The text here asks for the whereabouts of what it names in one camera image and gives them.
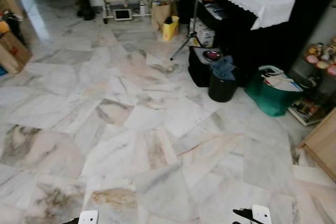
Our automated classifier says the stack of magazines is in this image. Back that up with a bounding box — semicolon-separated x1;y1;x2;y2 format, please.
288;97;327;127

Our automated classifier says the shelf with small toys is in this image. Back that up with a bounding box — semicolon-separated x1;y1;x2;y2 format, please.
294;40;336;110

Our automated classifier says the light wooden furniture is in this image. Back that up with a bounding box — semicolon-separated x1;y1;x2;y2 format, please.
300;109;336;182

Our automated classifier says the green tote bag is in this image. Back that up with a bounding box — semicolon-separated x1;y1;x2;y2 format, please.
244;65;303;118

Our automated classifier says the black cabinet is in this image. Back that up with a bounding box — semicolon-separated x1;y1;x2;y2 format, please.
177;0;336;86

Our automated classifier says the black round bin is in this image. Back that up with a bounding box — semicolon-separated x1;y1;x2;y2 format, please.
208;70;238;103

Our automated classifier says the blue denim cloth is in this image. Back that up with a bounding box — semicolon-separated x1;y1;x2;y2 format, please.
211;56;237;81

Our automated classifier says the white lace cloth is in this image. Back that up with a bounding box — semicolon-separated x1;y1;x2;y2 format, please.
198;0;320;30

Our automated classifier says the black square case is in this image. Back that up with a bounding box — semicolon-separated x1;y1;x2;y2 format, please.
187;46;224;88

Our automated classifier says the white cardboard box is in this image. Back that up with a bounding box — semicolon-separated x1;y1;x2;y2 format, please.
189;18;216;48

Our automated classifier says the black tripod stand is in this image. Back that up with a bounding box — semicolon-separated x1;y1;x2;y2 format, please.
170;0;204;61

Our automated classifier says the yellow paper bag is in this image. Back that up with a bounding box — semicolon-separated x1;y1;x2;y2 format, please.
162;16;180;41

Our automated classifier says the brown paper bag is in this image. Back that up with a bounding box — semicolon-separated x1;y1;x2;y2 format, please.
151;0;173;32

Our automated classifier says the white bottle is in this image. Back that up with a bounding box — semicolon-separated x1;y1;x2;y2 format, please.
139;0;148;17

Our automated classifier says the white framed tablet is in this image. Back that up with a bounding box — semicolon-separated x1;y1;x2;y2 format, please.
113;8;133;22

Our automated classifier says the brown bag with red print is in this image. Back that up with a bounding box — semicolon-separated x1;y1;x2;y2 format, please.
0;31;33;75

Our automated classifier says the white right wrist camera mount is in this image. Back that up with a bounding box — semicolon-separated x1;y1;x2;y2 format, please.
251;205;272;224

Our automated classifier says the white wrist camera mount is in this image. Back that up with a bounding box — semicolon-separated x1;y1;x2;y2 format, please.
251;205;272;224
78;210;99;224

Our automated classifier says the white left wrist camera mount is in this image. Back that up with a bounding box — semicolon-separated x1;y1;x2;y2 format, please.
78;210;99;224

